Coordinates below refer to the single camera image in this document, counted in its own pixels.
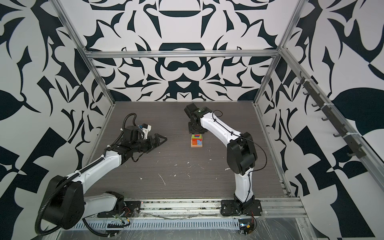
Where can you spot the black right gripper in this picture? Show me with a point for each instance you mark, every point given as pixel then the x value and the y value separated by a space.
pixel 191 130

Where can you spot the aluminium corner frame post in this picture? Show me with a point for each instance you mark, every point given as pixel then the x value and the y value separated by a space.
pixel 65 20

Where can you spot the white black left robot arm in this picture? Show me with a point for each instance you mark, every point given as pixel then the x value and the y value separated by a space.
pixel 64 203

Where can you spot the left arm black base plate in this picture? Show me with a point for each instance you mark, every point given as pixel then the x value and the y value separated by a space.
pixel 126 209

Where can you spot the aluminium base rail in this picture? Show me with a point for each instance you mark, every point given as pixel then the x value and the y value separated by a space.
pixel 210 208

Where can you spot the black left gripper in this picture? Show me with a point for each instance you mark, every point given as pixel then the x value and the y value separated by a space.
pixel 152 144

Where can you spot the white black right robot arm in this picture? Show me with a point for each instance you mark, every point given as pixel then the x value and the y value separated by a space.
pixel 241 152

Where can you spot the black wall hook rack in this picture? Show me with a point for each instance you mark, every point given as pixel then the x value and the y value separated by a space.
pixel 333 115

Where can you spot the white slotted cable duct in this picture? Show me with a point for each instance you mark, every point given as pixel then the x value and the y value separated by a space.
pixel 165 224

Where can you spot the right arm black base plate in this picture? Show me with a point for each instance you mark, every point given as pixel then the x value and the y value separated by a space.
pixel 236 208

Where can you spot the aluminium horizontal frame bar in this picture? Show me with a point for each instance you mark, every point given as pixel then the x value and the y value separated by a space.
pixel 181 54

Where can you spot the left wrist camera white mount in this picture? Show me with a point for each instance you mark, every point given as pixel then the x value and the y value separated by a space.
pixel 145 129

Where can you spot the green wood block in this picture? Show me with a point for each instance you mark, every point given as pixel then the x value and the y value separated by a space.
pixel 197 140

